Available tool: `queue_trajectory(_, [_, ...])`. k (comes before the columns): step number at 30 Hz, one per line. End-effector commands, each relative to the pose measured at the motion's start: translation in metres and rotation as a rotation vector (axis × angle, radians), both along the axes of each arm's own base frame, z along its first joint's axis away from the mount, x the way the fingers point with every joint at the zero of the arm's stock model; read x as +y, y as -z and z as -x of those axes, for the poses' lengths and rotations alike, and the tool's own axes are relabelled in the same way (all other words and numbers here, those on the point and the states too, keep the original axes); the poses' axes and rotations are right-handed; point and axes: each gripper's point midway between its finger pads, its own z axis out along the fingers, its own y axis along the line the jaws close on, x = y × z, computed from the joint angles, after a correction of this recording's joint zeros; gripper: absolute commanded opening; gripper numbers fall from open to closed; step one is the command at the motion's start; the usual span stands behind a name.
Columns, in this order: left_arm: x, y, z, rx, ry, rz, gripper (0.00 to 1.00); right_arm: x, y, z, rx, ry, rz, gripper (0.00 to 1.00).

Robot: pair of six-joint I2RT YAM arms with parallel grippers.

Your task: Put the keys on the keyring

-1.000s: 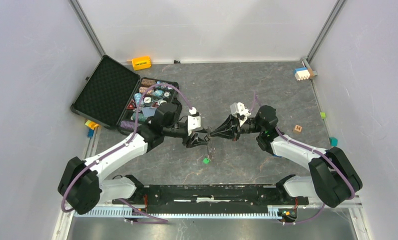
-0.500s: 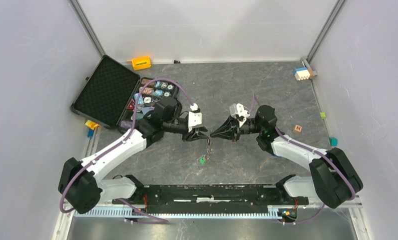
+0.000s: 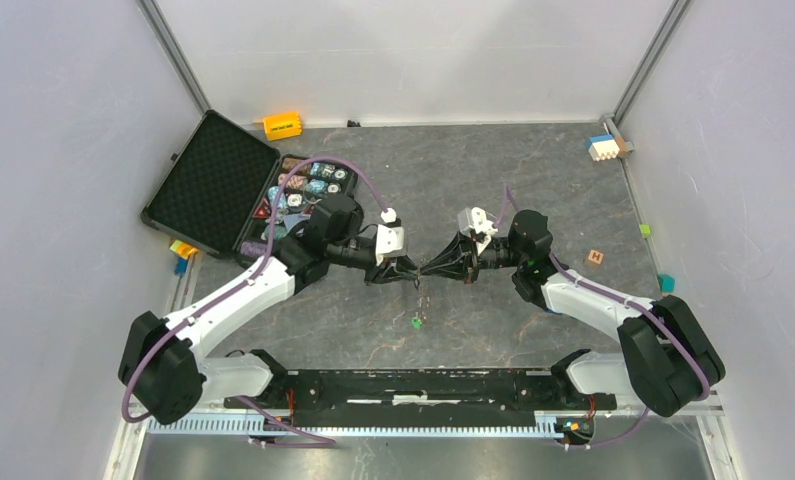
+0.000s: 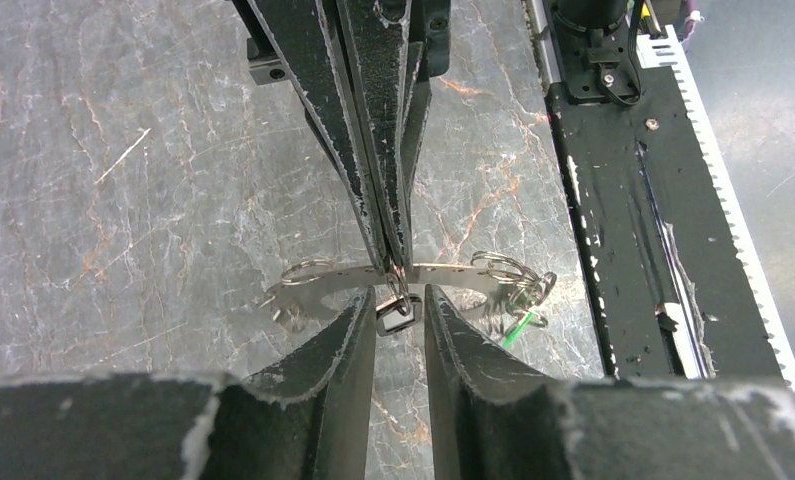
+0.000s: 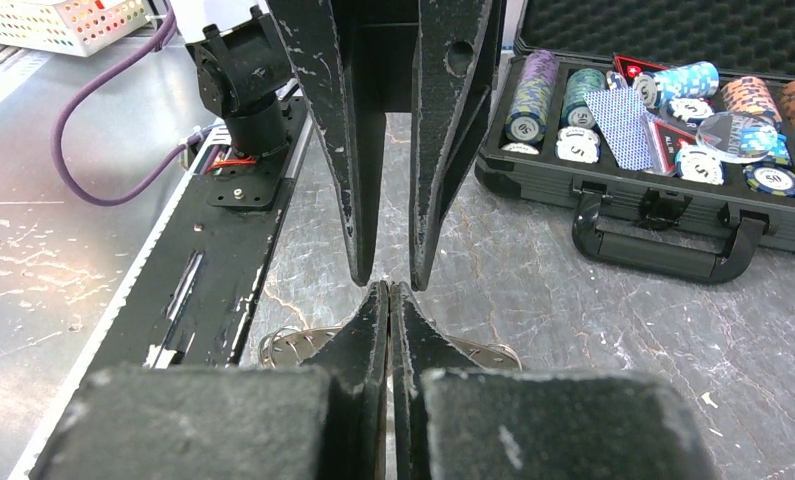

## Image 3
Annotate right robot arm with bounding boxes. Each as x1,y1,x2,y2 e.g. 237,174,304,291
419,207,726,417

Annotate blue white toy block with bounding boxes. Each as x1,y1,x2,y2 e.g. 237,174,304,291
588,134,621,161

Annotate small wooden block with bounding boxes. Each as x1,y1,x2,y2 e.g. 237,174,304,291
584,250,605,268

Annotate small teal cube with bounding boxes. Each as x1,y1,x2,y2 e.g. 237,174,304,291
657,273,675,295

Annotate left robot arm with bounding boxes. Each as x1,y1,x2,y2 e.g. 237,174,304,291
117,194,417,425

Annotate black poker chip case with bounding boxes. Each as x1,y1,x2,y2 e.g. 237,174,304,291
139,109,360,261

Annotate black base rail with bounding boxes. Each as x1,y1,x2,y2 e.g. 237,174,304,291
252,368,617,428

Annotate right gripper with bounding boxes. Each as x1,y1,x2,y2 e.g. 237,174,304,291
420,231,526,285

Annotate yellow toy block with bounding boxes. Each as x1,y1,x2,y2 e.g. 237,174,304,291
262,112,303,142

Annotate yellow blue blocks at left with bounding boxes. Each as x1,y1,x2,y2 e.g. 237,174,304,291
169,240,199,277

